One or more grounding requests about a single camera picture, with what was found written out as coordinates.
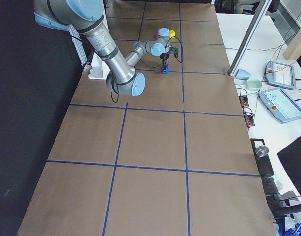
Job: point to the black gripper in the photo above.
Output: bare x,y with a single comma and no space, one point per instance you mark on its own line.
164,57

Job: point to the blue wooden cube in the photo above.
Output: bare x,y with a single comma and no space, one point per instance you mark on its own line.
166,71

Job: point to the yellow wooden cube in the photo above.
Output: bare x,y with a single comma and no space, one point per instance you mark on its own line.
172,33

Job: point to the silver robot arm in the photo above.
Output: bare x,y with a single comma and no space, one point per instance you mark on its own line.
86,16

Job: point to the light blue cup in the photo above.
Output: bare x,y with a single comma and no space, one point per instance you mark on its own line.
242,74

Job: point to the black power strip far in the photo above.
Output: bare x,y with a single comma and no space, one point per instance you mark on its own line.
243,98

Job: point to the black power strip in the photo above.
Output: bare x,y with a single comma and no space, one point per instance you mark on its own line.
243,98
248,116

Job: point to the green bowl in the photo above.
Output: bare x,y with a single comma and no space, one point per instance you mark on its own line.
253,84

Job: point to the black power strip near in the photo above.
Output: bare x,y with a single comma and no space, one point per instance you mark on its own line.
248,116

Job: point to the teach pendant far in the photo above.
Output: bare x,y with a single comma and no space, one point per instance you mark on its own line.
280,75

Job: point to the teach pendant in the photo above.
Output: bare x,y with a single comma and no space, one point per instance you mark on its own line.
281,105
280,75

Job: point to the teach pendant near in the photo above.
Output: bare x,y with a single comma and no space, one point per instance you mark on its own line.
281,105

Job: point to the steel cup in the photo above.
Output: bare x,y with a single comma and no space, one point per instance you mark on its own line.
261,151

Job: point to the black box on table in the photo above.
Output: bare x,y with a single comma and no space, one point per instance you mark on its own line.
263,163

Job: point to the black monitor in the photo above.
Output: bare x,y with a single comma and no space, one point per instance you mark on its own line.
290,158

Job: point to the black office chair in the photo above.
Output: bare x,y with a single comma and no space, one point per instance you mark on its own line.
280,205

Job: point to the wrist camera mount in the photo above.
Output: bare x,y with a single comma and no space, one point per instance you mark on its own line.
174,51

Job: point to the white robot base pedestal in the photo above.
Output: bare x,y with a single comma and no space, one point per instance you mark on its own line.
99,69

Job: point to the aluminium frame post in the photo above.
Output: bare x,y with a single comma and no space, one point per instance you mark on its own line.
263,7

